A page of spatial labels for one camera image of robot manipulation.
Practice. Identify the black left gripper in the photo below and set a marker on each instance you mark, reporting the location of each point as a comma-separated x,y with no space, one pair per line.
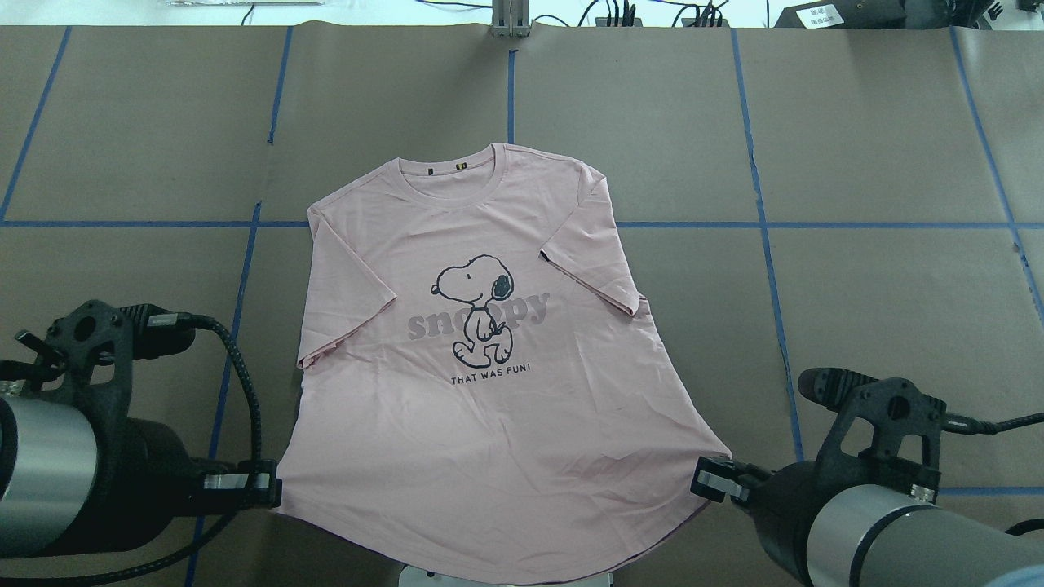
155,466

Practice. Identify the dark box with label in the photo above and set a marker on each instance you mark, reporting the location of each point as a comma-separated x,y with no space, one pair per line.
843,15

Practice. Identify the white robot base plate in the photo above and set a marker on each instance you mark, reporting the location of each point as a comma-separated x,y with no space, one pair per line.
416,576

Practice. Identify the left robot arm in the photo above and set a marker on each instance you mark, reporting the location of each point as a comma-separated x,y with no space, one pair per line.
63,496

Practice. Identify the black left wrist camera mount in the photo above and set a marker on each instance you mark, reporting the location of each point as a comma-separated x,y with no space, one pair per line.
86,359

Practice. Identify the black power strip with plugs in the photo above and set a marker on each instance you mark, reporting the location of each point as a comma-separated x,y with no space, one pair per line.
663,14

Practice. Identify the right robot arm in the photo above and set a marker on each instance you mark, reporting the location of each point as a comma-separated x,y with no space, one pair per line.
865,534

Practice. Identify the pink Snoopy t-shirt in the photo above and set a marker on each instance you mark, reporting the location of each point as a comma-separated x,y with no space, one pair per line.
485,393

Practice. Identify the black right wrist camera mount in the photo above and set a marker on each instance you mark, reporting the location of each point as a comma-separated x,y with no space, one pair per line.
886,432

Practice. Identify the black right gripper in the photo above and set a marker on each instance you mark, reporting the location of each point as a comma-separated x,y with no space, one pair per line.
785,499

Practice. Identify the aluminium frame post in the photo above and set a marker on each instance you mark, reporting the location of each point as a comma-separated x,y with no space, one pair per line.
510,19

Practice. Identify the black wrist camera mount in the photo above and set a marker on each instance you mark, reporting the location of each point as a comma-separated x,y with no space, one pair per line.
886,432
86,359

